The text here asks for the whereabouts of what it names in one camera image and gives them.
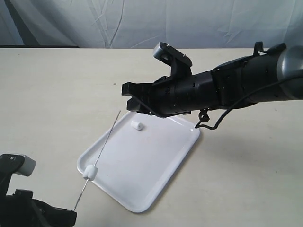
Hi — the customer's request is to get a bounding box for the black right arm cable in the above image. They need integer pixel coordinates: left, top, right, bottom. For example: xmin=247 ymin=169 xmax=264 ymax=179
xmin=195 ymin=75 xmax=303 ymax=131

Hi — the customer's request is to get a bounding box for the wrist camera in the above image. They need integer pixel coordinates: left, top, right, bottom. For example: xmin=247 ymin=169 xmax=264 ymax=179
xmin=0 ymin=154 xmax=36 ymax=187
xmin=153 ymin=42 xmax=192 ymax=79

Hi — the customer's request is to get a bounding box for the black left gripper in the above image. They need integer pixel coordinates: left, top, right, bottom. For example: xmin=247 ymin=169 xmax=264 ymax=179
xmin=0 ymin=190 xmax=77 ymax=227

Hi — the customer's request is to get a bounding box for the white marshmallow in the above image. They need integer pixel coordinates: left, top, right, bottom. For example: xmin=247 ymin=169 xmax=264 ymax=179
xmin=82 ymin=165 xmax=98 ymax=181
xmin=131 ymin=121 xmax=143 ymax=131

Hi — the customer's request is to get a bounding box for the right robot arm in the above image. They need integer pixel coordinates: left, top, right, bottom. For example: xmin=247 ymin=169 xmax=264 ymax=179
xmin=122 ymin=42 xmax=303 ymax=122

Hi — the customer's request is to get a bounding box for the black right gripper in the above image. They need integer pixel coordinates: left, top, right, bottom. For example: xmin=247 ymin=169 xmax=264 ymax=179
xmin=121 ymin=71 xmax=218 ymax=117

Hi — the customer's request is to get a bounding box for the white rectangular plastic tray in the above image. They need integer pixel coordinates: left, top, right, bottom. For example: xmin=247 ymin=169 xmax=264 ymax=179
xmin=77 ymin=112 xmax=200 ymax=213

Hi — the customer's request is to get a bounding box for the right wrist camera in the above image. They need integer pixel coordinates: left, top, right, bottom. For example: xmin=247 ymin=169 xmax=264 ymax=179
xmin=153 ymin=42 xmax=192 ymax=79

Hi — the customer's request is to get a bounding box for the thin metal skewer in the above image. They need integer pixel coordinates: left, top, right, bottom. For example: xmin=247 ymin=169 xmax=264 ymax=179
xmin=73 ymin=110 xmax=122 ymax=212

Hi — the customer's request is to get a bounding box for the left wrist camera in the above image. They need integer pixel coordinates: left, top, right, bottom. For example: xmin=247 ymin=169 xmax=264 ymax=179
xmin=0 ymin=154 xmax=36 ymax=187

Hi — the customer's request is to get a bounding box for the white backdrop curtain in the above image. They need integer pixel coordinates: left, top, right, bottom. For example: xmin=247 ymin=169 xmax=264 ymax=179
xmin=0 ymin=0 xmax=303 ymax=49

